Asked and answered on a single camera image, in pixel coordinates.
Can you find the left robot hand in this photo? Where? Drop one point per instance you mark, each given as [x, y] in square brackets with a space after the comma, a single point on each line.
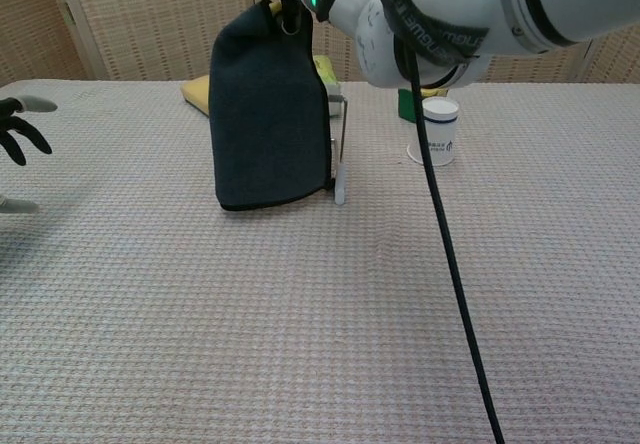
[30, 134]

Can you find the yellow towel with black trim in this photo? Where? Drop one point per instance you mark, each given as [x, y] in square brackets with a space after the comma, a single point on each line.
[265, 124]

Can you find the green tissue pack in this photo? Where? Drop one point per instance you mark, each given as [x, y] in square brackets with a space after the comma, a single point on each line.
[325, 71]

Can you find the yellow sponge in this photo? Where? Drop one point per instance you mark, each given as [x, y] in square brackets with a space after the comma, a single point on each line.
[197, 91]

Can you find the green bin with yellow lid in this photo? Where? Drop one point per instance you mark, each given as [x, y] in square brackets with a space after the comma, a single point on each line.
[404, 106]

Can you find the white paper cup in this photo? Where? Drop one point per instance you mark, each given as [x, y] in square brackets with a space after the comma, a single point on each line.
[442, 129]

